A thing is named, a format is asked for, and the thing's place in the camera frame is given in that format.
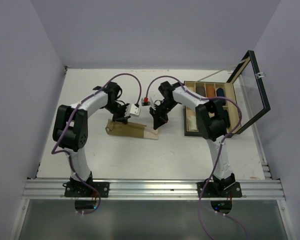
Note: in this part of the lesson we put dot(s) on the rolled cream underwear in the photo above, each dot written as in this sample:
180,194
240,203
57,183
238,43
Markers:
192,123

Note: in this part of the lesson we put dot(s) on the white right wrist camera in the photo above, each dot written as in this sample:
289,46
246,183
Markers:
147,101

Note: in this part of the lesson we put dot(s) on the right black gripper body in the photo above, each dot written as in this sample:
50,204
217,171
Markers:
163,109

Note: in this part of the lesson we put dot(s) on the aluminium mounting rail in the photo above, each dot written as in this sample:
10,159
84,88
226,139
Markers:
140,189

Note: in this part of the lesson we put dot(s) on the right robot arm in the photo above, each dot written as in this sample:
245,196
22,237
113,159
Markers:
212,124

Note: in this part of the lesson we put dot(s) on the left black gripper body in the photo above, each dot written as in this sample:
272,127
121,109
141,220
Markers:
118,110

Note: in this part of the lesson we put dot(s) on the rolled navy underwear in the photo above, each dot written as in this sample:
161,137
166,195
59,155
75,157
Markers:
220,92

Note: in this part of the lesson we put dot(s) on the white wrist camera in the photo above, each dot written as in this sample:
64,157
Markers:
132,110
147,101

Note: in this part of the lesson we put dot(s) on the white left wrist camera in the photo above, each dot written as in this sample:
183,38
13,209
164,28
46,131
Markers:
132,110

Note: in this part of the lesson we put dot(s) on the rolled orange underwear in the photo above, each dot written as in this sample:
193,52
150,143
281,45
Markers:
210,91

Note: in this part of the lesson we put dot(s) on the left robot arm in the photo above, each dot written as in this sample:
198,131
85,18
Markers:
70,132

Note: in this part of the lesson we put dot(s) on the khaki underwear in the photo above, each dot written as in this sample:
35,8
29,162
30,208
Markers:
131,129

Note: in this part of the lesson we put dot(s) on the black compartment storage box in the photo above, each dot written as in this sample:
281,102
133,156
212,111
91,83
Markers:
244,85

